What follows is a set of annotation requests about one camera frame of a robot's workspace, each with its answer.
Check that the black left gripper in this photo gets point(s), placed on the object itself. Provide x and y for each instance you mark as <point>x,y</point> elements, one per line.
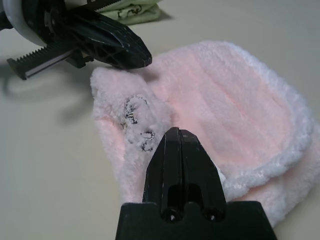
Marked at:
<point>62,27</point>

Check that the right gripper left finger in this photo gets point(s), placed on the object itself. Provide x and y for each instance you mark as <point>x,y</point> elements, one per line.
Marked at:
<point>166,170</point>

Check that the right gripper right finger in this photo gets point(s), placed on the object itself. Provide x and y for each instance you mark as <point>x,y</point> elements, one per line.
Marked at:
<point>202,175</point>

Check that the pink towel with swan embroidery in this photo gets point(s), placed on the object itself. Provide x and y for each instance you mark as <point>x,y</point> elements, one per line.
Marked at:
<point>225,100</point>

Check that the green folded towel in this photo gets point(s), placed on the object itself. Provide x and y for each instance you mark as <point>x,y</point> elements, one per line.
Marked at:
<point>140,15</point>

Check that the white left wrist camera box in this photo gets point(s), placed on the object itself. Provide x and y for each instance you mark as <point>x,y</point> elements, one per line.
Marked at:
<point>20,22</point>

